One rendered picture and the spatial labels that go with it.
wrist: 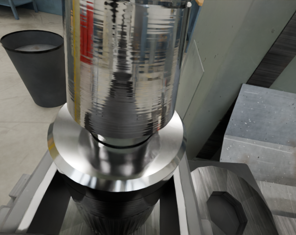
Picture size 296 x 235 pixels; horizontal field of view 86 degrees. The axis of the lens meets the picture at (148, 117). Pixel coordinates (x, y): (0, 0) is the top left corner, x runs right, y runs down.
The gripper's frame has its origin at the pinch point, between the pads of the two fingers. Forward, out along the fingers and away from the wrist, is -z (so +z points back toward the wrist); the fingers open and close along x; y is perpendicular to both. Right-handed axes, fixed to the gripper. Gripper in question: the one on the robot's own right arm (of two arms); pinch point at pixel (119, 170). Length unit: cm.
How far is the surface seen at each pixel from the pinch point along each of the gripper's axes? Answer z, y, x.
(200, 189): -2.5, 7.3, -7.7
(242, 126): -26.9, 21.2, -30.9
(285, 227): -4.4, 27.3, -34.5
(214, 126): -33, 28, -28
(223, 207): -1.4, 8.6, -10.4
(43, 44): -163, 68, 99
